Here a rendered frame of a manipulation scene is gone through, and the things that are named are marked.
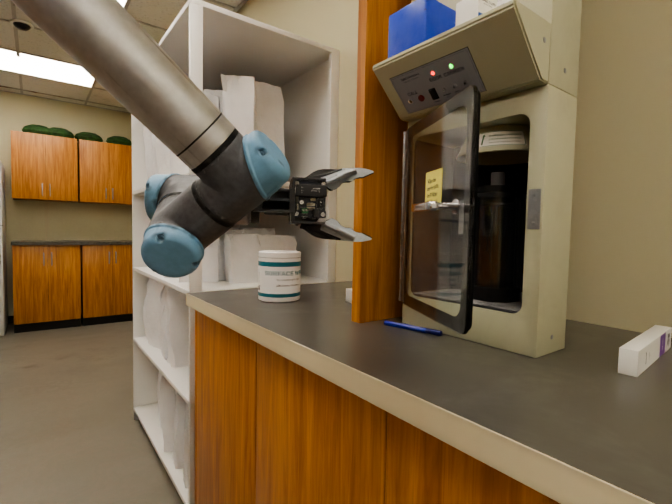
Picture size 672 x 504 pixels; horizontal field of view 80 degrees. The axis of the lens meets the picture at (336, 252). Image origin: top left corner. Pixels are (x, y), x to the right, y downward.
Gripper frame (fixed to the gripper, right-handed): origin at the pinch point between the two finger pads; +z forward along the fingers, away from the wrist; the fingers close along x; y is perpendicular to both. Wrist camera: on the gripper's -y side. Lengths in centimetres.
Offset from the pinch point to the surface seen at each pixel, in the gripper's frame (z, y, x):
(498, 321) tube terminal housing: 25.7, 0.5, -21.0
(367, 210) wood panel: 5.8, -22.8, 0.4
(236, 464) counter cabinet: -25, -39, -68
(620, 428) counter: 21.7, 31.0, -26.0
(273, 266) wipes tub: -15, -50, -15
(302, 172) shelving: 1, -142, 25
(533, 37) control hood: 23.9, 9.5, 26.8
